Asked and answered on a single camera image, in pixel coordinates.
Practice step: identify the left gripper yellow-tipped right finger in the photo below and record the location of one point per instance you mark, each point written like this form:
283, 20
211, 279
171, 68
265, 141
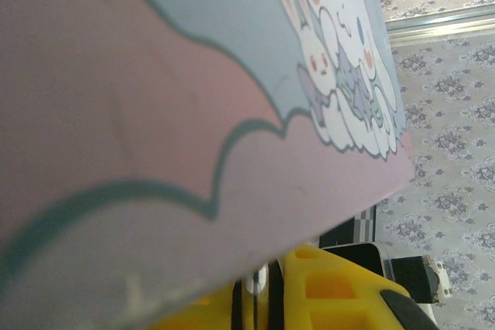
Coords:
332, 291

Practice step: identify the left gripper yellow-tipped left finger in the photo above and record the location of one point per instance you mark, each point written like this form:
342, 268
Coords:
216, 310

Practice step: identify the pastel cartoon tin box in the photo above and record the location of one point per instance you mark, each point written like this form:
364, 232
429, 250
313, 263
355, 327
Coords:
154, 113

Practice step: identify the black white checkerboard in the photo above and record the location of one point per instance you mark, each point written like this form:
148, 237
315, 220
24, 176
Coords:
363, 225

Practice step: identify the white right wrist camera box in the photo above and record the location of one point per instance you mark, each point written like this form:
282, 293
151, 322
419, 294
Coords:
441, 279

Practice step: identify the aluminium corner post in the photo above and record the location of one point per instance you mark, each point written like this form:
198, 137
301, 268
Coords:
441, 24

